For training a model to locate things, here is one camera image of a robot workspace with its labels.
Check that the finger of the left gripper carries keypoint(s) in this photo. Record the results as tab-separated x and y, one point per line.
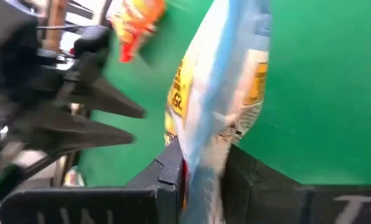
79	133
110	99

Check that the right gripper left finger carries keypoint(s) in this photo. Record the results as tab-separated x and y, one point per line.
110	205

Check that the blue-edged Maruchan noodle pack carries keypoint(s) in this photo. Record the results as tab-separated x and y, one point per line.
216	93

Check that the red Maruchan noodle pack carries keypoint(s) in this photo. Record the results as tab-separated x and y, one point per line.
135	21

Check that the green table mat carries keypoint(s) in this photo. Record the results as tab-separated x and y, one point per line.
328	93

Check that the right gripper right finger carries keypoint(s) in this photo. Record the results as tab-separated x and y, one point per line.
297	205

